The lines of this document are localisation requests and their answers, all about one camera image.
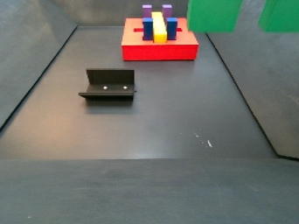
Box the green stepped block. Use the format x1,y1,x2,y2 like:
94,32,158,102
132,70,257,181
186,0,299,32

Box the red base board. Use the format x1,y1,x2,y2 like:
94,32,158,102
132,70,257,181
121,17,200,61

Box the blue U-shaped block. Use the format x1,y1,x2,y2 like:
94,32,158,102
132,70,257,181
142,17,177,42

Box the purple U-shaped block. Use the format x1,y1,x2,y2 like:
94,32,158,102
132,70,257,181
141,4,173,18

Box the black angle bracket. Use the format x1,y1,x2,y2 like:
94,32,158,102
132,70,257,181
78,68,136,99

